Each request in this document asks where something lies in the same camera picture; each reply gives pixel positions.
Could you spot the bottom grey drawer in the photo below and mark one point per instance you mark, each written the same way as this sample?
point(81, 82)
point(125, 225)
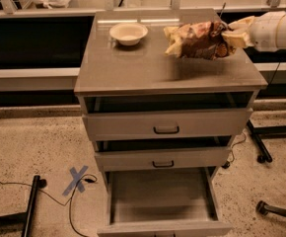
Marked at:
point(162, 203)

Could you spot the grey drawer cabinet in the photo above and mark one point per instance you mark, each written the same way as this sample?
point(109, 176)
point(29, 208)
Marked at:
point(115, 78)

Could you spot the grey drawer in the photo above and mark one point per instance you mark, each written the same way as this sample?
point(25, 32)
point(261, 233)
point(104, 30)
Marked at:
point(162, 159)
point(162, 203)
point(148, 125)

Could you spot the black stand leg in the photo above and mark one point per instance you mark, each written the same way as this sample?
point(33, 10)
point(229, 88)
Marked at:
point(26, 218)
point(257, 132)

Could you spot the blue tape cross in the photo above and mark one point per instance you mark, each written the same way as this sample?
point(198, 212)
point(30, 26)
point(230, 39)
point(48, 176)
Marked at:
point(76, 180)

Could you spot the black stand leg left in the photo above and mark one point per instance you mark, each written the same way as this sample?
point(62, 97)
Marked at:
point(26, 218)

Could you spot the black caster leg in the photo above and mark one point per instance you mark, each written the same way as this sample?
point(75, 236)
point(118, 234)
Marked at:
point(264, 208)

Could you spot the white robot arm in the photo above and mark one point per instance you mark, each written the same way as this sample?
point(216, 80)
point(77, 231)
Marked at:
point(282, 38)

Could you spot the middle grey drawer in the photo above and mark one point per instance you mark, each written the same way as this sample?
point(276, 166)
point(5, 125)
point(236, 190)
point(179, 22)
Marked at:
point(162, 159)

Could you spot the white paper bowl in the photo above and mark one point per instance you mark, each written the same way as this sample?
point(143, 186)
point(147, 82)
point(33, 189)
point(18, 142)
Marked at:
point(128, 34)

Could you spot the top grey drawer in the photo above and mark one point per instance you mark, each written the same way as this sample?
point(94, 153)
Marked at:
point(148, 125)

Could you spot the black stand leg right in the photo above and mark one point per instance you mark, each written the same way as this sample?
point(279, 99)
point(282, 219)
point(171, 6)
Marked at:
point(257, 132)

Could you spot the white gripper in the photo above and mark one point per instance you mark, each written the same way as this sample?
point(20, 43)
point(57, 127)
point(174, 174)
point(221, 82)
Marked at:
point(263, 31)

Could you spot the brown chip bag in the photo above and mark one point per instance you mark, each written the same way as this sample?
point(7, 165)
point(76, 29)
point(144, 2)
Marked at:
point(198, 40)

